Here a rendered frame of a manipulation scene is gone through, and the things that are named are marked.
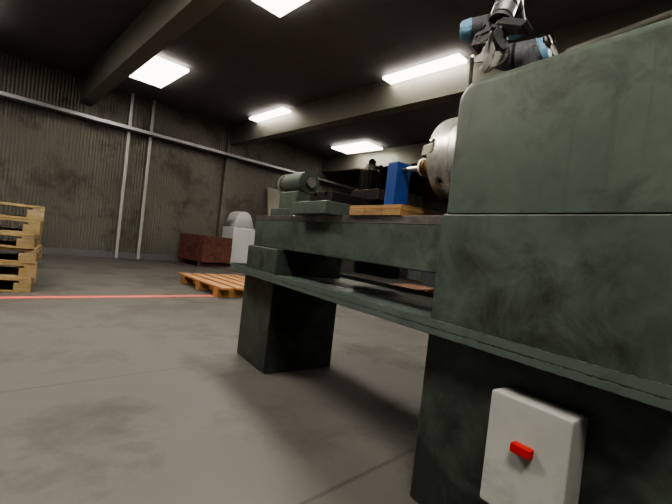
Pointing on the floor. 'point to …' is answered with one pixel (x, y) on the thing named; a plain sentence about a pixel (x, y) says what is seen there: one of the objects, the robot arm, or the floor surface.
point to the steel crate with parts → (204, 250)
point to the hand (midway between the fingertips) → (488, 68)
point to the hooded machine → (241, 224)
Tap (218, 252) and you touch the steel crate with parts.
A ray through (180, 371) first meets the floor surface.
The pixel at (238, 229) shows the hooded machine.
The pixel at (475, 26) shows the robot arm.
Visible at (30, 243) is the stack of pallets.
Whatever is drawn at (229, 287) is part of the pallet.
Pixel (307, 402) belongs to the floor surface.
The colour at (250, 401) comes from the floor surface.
